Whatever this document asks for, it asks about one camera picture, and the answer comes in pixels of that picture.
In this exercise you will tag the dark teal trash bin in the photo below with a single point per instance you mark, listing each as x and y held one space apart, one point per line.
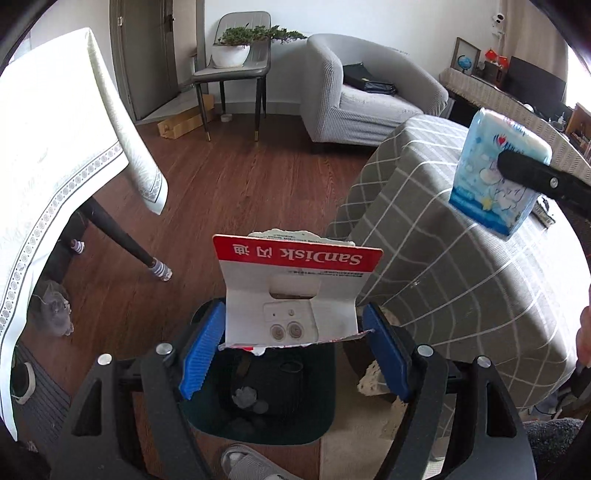
286 415

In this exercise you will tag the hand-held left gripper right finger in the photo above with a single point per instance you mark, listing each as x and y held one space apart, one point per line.
388 350

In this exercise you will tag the brown desktop storage box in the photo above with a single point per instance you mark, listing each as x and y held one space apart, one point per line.
579 124

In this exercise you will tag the grey armchair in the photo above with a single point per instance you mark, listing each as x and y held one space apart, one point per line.
332 101

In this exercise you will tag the red white cardboard package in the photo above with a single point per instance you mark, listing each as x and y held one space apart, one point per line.
295 295

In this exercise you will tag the white paper ball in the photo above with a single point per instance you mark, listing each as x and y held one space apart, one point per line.
244 397

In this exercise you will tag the potted plant in white pot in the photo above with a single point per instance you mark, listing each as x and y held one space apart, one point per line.
230 56

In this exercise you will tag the grey slipper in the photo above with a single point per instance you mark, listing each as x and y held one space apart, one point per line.
249 464

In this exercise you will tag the white security camera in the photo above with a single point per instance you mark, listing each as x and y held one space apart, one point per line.
497 22

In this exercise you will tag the small blue globe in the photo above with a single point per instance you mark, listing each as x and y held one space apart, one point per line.
465 62

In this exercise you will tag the grey dining chair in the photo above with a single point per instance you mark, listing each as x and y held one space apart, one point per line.
231 71

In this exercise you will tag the dark wooden box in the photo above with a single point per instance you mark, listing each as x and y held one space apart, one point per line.
491 71

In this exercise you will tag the black bag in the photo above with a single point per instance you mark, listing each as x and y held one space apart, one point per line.
364 81

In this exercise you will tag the black white shoe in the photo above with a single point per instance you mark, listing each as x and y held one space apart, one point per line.
23 383

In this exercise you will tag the black monitor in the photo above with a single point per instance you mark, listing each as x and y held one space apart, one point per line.
531 85

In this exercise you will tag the dark ribbed floor mat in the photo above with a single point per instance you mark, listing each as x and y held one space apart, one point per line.
46 397

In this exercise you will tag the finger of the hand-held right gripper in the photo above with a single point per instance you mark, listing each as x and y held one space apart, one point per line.
535 175

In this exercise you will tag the grey cat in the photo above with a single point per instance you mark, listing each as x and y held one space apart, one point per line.
53 307

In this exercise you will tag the grey checked tablecloth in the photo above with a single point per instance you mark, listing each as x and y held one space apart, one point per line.
461 300

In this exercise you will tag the black remote control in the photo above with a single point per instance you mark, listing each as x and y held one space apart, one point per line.
542 212

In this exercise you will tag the dark table leg striped sock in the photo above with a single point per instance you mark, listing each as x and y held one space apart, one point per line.
76 246
120 235

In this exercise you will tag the blue white tissue pack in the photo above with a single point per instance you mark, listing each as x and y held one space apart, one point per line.
480 184

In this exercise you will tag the grey door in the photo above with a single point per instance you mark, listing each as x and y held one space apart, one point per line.
147 55

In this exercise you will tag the person's right hand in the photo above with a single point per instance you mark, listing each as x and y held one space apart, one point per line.
585 332

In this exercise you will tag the dark picture frame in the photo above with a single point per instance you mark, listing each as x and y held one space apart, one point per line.
459 46

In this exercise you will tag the beige fringed desk cloth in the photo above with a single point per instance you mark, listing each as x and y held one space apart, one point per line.
471 87

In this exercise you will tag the white patterned tablecloth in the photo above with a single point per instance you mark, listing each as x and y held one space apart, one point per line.
55 138

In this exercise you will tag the flat cardboard box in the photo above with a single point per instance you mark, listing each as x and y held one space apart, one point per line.
180 122

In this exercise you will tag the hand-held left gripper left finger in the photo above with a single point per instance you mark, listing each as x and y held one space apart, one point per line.
203 350

